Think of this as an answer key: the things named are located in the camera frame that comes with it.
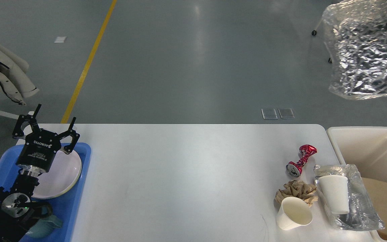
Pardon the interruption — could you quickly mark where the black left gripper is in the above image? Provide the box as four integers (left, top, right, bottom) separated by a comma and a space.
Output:
12, 103, 80, 173

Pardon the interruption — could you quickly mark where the pink plate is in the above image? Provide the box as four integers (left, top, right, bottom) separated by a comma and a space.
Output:
32, 151, 82, 199

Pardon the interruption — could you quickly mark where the dark teal mug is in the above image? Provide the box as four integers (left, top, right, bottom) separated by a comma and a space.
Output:
26, 205, 63, 238

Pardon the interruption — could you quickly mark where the crushed red can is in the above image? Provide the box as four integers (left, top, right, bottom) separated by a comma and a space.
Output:
286, 144, 317, 178

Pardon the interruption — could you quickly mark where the white paper cup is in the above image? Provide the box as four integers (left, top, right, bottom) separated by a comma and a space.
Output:
275, 197, 313, 230
318, 175, 350, 214

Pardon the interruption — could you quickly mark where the brown paper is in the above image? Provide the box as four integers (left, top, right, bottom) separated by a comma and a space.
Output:
274, 180, 318, 207

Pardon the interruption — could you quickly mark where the clear plastic bag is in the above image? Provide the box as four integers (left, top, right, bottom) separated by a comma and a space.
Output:
314, 164, 384, 231

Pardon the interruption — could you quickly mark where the silver foil bag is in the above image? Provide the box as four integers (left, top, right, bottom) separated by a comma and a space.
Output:
321, 0, 387, 100

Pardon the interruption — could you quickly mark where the brown paper bag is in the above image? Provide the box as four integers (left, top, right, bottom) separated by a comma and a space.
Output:
362, 177, 387, 242

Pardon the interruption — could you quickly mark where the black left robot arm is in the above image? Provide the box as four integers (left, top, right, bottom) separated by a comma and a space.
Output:
0, 104, 80, 242

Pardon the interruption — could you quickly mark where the blue plastic tray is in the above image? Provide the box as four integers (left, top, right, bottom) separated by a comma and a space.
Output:
0, 143, 92, 242

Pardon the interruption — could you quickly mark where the white floor plate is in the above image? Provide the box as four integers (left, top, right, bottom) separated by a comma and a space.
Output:
54, 36, 67, 43

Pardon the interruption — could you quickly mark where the grey floor socket cover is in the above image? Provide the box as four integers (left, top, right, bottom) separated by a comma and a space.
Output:
278, 108, 295, 119
261, 108, 278, 120

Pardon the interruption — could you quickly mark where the white chair on wheels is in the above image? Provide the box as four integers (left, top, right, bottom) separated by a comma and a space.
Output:
311, 18, 332, 64

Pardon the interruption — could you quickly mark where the beige plastic bin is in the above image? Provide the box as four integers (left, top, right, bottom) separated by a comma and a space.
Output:
326, 126, 387, 242

